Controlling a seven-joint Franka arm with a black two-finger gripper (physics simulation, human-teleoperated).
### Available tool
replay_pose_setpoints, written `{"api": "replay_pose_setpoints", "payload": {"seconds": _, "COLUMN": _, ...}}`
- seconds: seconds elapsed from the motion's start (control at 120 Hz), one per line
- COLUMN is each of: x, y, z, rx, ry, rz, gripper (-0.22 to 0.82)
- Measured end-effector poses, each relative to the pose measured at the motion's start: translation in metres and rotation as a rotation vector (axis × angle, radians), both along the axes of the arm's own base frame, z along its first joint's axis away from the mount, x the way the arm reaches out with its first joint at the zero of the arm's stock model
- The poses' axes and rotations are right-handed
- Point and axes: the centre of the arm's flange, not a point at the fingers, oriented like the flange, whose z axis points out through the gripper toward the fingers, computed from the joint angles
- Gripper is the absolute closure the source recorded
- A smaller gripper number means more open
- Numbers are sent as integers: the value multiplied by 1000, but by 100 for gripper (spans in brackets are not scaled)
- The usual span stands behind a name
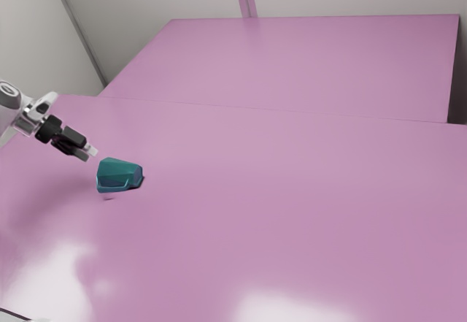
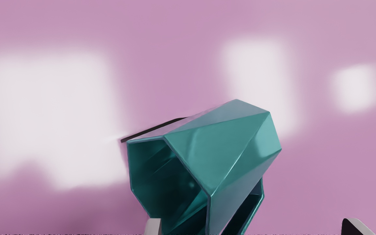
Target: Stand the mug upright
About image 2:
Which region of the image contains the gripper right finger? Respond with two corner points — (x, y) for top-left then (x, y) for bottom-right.
(341, 218), (376, 235)

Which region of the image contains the teal faceted mug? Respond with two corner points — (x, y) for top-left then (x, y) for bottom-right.
(126, 99), (282, 235)

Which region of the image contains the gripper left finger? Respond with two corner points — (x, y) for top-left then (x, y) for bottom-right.
(145, 218), (163, 235)

